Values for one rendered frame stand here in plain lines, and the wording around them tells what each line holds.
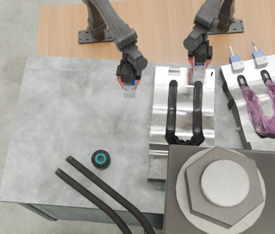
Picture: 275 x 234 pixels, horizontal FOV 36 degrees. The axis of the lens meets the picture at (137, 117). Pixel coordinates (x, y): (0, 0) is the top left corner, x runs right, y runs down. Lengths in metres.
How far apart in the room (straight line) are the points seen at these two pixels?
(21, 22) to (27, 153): 1.52
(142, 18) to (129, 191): 0.86
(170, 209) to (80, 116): 1.39
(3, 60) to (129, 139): 1.50
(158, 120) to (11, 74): 1.52
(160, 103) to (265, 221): 1.30
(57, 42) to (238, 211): 1.70
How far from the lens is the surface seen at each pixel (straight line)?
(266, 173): 0.58
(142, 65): 1.60
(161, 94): 1.82
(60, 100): 1.96
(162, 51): 2.02
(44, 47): 2.11
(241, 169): 0.52
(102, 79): 1.97
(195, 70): 1.82
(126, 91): 1.75
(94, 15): 1.85
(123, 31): 1.60
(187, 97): 1.82
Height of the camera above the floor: 2.55
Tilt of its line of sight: 69 degrees down
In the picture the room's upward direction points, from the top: 8 degrees counter-clockwise
